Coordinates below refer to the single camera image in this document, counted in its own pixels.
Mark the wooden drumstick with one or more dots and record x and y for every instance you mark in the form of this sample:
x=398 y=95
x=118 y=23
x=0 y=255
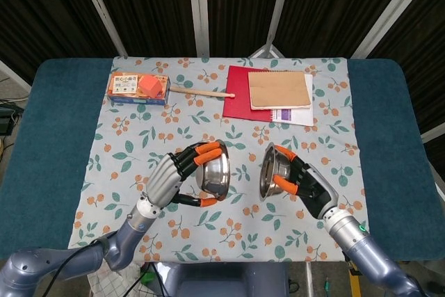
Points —
x=201 y=92

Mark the brown paper notebook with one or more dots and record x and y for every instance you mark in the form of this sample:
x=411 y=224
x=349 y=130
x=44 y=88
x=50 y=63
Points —
x=278 y=90

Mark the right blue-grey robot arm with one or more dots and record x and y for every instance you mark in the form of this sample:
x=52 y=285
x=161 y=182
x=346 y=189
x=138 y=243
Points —
x=365 y=251

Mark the blue and orange cardboard box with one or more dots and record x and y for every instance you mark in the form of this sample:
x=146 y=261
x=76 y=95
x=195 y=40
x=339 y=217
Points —
x=121 y=93

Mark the teal table cover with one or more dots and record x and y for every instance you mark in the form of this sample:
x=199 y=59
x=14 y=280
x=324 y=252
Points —
x=52 y=137

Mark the steel bowl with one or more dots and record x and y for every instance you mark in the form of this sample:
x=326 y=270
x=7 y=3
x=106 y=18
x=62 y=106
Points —
x=269 y=175
x=215 y=177

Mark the orange foam cube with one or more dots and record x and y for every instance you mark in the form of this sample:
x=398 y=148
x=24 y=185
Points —
x=150 y=85

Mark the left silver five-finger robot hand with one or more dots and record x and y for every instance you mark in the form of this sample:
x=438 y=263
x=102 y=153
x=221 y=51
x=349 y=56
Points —
x=163 y=178

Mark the white frame post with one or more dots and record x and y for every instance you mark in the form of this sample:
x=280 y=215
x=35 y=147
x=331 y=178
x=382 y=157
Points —
x=101 y=8
x=393 y=8
x=198 y=5
x=278 y=5

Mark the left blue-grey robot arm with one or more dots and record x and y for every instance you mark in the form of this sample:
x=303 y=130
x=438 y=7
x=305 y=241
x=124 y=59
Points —
x=132 y=234

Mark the black electronic device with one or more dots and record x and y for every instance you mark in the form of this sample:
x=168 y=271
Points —
x=7 y=119

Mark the dark pleated curtain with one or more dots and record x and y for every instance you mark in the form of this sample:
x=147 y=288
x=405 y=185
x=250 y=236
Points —
x=153 y=5

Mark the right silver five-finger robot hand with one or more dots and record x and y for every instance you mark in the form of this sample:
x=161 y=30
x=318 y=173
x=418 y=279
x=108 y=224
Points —
x=318 y=194

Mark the white spiral notebook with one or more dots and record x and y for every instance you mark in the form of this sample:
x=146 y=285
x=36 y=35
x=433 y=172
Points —
x=299 y=116

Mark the blue-grey robot torso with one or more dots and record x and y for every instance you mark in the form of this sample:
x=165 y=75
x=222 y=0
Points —
x=222 y=281

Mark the red notebook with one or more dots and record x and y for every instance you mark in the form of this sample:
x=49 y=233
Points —
x=236 y=95

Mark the floral tablecloth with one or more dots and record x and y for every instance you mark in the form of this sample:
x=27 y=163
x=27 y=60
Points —
x=215 y=130

